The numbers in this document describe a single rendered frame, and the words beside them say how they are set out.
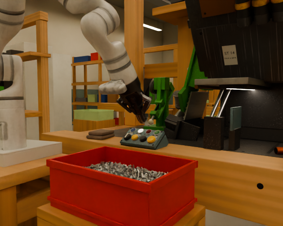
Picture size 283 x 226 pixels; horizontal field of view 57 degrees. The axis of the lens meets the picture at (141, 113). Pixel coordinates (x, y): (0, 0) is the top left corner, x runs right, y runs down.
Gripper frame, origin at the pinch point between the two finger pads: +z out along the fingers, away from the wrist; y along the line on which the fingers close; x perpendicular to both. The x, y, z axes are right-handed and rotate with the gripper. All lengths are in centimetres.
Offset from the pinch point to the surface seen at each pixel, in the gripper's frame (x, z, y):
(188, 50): -70, 12, 15
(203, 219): 19.1, 15.8, -23.9
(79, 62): -428, 178, 558
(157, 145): 0.5, 11.5, -2.2
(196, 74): -31.2, 3.7, -6.1
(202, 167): 5.0, 13.1, -19.2
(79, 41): -563, 163, 676
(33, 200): 32.4, 10.7, 29.0
